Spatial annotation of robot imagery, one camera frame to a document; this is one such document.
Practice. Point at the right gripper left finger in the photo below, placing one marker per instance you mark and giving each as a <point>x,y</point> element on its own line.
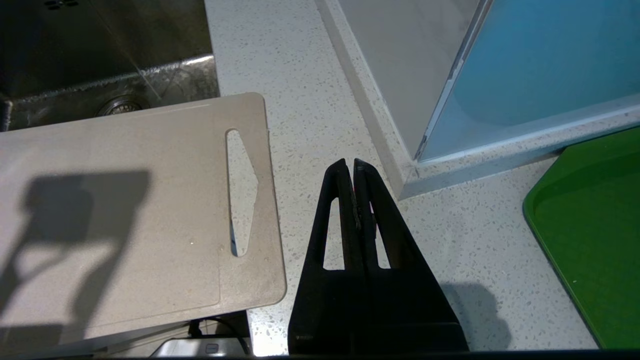
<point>327,300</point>

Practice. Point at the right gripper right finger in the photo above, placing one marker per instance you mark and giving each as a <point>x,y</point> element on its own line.
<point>400,300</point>

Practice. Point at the beige plastic cutting board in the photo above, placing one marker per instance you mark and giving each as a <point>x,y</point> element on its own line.
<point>125,215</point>

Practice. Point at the green plastic tray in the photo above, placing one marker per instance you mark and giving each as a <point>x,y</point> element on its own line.
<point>590,240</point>

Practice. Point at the blue glass panel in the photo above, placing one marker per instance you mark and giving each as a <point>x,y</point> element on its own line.
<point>540,75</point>

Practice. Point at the metal sink drain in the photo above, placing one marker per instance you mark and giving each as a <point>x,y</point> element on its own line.
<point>121,105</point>

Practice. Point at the stainless steel sink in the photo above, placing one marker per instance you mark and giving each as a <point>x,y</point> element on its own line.
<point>100,55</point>

